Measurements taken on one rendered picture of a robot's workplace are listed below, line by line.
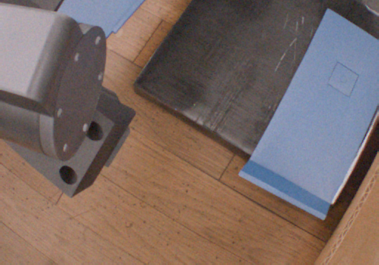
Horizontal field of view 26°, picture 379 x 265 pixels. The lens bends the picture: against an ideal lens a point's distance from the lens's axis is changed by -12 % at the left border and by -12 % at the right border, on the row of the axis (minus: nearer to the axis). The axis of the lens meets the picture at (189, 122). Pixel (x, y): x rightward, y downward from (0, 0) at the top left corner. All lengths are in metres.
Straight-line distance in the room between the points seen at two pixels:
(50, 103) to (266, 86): 0.33
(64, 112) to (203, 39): 0.31
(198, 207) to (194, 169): 0.03
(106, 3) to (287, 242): 0.22
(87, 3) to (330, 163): 0.21
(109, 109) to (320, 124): 0.25
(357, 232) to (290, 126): 0.10
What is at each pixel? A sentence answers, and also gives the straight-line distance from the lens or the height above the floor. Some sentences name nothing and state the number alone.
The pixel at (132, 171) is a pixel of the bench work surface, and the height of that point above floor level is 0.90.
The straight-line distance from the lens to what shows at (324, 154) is 0.62.
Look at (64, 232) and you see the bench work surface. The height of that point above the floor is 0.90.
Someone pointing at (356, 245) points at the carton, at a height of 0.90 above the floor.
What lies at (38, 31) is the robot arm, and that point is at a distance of 0.33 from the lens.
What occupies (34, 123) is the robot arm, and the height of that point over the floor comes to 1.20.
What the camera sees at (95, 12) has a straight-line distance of 0.57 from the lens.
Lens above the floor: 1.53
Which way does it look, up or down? 75 degrees down
